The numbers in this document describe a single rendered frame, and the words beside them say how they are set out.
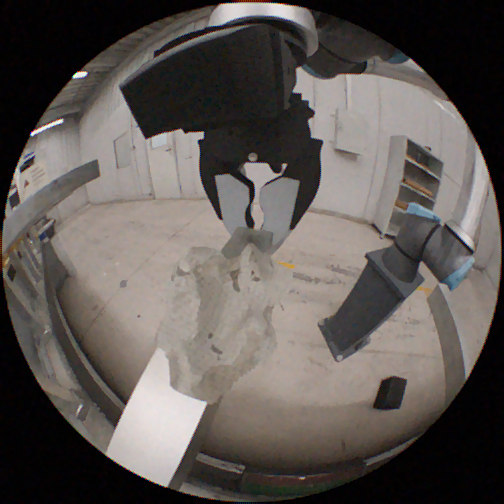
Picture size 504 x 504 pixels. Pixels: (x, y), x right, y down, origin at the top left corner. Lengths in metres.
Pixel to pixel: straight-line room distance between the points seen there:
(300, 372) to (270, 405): 0.25
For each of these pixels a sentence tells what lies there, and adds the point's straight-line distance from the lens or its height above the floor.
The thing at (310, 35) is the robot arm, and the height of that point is 1.03.
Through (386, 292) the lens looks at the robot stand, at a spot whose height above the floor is 0.54.
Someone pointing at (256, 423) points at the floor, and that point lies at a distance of 0.94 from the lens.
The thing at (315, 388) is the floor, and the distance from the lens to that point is 0.98.
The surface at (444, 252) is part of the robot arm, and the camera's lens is 0.57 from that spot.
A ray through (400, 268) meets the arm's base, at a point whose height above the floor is 0.64.
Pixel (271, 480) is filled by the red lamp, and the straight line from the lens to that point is 0.26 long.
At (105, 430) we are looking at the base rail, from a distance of 0.34.
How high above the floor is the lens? 0.92
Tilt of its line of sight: 38 degrees down
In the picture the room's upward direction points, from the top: straight up
